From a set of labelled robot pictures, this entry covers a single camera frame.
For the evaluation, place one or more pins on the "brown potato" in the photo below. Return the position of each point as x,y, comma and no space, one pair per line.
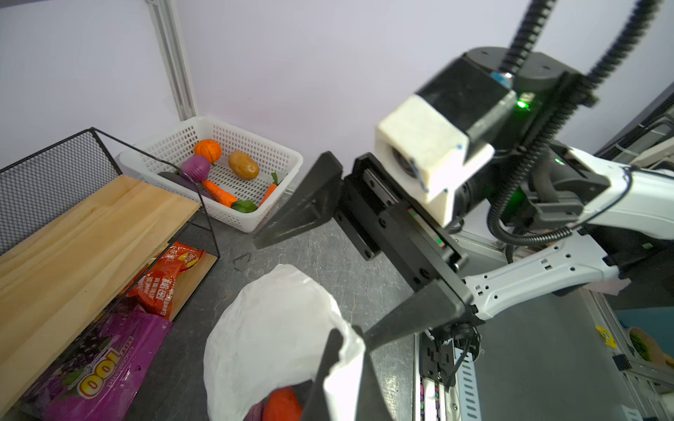
243,165

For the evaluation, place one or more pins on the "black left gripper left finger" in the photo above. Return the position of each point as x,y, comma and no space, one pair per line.
316,407

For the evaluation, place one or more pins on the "green pepper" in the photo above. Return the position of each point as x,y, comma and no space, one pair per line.
244,206

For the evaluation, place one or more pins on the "red chips bag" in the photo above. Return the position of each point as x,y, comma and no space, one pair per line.
154,288

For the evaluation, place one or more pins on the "red tomato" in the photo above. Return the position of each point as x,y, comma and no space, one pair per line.
283,405

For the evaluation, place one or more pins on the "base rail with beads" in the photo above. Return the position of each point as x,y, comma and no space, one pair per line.
445,382

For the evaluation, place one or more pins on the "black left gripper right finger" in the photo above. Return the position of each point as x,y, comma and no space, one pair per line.
370,404

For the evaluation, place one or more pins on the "purple snack bag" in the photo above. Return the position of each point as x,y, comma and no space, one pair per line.
100,380

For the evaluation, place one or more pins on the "purple onion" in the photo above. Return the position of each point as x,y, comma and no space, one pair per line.
196,169

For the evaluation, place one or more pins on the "black mesh wooden shelf rack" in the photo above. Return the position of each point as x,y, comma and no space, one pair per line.
75,233

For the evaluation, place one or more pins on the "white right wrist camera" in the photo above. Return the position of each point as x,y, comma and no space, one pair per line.
443,134

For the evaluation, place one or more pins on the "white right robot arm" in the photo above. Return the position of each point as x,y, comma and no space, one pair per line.
474,201

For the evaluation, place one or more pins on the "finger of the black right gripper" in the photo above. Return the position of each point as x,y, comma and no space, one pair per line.
434,305
313,204

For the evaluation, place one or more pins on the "white plastic vegetable basket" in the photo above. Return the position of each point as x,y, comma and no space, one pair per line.
165,152

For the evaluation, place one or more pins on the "white plastic grocery bag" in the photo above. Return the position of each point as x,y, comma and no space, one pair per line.
274,335

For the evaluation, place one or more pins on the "orange pumpkin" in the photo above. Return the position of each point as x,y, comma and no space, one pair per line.
209,149

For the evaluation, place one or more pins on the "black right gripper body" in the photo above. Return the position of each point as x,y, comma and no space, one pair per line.
380,218

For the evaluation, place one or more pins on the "orange carrot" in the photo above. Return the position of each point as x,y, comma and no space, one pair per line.
221,196

